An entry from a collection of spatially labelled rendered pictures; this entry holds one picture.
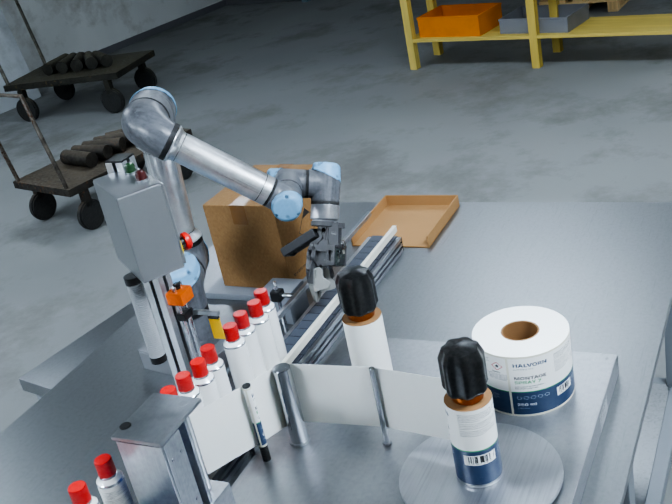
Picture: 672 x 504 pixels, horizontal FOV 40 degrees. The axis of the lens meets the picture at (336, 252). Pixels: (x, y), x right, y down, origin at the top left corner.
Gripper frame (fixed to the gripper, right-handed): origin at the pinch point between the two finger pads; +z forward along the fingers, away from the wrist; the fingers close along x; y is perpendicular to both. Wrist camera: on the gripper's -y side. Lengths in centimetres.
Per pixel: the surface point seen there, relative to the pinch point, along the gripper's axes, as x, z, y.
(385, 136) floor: 366, -103, -143
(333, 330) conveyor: 0.5, 8.4, 5.7
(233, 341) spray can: -40.0, 9.6, 1.2
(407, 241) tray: 50, -17, 5
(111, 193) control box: -73, -20, -7
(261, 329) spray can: -30.3, 7.2, 2.5
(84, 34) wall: 603, -275, -637
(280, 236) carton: 10.5, -16.3, -17.1
